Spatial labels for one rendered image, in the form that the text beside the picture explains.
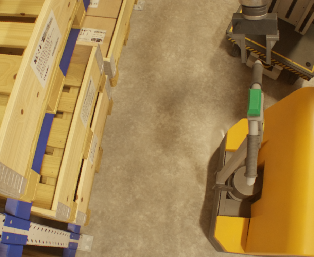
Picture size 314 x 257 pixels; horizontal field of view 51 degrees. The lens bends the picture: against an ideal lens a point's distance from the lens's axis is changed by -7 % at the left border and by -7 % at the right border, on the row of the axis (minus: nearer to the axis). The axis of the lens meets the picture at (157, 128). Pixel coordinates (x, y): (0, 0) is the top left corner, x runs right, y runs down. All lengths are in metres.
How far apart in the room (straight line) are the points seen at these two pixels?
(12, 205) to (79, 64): 0.89
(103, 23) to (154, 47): 0.60
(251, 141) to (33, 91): 0.66
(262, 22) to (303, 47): 1.61
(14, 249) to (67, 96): 0.84
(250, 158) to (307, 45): 1.69
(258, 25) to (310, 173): 0.81
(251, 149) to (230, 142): 1.09
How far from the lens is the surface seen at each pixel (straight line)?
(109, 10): 2.38
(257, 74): 1.17
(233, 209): 2.10
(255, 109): 1.02
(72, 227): 2.11
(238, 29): 1.01
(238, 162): 1.55
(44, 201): 1.66
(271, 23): 1.03
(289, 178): 1.68
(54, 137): 1.72
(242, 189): 1.97
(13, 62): 1.27
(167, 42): 2.80
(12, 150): 1.00
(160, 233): 2.33
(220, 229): 2.03
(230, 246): 2.01
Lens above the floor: 2.33
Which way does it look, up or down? 70 degrees down
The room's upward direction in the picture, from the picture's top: straight up
